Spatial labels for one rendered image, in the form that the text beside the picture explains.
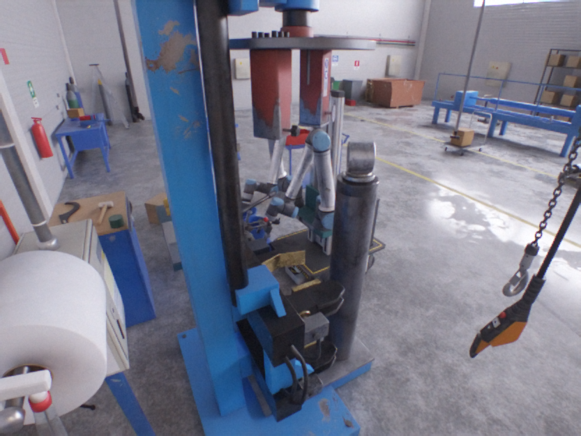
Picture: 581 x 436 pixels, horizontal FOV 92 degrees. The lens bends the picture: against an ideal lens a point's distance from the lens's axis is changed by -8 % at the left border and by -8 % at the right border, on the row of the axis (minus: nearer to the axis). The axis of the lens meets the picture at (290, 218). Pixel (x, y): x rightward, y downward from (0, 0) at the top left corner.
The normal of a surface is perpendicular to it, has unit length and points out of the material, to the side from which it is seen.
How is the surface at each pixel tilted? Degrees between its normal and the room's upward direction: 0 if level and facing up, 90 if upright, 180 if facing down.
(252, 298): 90
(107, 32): 90
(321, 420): 0
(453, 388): 0
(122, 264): 90
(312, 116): 90
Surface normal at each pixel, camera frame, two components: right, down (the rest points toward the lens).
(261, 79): -0.45, 0.43
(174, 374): 0.00, -0.87
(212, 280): 0.47, 0.43
